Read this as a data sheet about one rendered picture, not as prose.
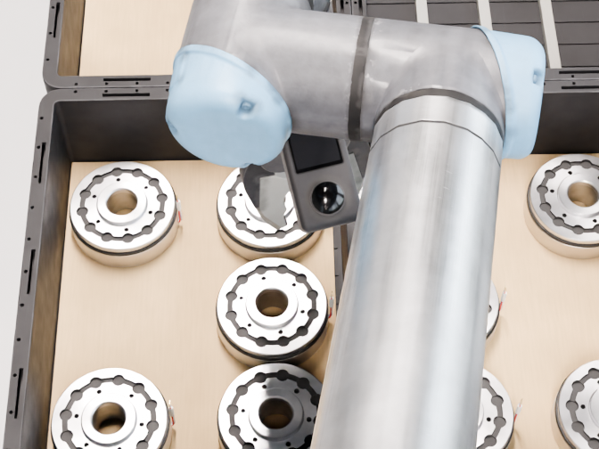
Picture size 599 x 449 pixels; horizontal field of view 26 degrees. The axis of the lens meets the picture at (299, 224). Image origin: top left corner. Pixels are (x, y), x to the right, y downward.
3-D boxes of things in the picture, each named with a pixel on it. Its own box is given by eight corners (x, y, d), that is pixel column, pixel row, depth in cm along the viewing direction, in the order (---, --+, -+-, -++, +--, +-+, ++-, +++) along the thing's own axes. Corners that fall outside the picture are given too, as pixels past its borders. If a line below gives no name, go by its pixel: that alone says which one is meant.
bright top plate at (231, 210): (323, 248, 123) (323, 245, 122) (217, 249, 122) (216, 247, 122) (321, 160, 128) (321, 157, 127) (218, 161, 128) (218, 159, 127)
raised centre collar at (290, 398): (307, 438, 112) (307, 436, 111) (250, 444, 112) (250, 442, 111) (300, 387, 115) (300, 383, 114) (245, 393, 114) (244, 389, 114)
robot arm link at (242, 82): (343, 113, 72) (371, -33, 78) (148, 90, 74) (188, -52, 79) (343, 191, 79) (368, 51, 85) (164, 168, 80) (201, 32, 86)
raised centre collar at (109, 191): (144, 228, 123) (143, 224, 123) (93, 225, 123) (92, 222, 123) (151, 184, 126) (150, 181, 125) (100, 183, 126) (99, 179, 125)
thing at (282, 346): (328, 356, 117) (328, 353, 116) (216, 358, 117) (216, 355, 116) (324, 259, 122) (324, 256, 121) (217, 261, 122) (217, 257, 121)
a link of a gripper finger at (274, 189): (267, 183, 112) (279, 113, 105) (285, 238, 109) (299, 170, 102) (232, 188, 111) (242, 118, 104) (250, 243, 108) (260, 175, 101)
